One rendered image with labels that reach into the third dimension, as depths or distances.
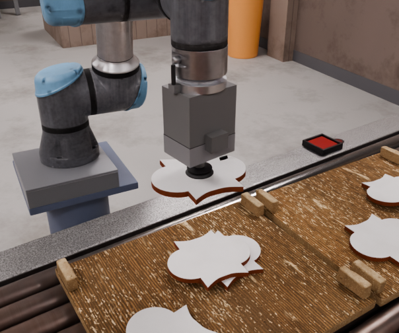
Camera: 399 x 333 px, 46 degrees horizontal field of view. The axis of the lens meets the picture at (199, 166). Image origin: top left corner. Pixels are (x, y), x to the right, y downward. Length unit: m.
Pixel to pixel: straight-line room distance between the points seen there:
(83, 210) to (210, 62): 0.74
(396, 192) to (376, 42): 3.43
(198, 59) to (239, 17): 4.60
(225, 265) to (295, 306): 0.13
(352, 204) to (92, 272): 0.55
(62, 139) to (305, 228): 0.61
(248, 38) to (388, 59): 1.60
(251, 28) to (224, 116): 4.60
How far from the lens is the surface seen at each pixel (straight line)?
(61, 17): 0.66
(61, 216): 1.27
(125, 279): 0.82
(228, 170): 0.72
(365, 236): 0.94
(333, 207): 1.02
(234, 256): 0.83
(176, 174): 0.71
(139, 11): 0.67
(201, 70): 0.61
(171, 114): 0.65
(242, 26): 5.22
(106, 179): 1.17
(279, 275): 0.83
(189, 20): 0.59
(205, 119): 0.64
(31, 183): 1.16
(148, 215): 1.00
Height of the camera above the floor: 1.49
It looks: 29 degrees down
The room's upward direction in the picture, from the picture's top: straight up
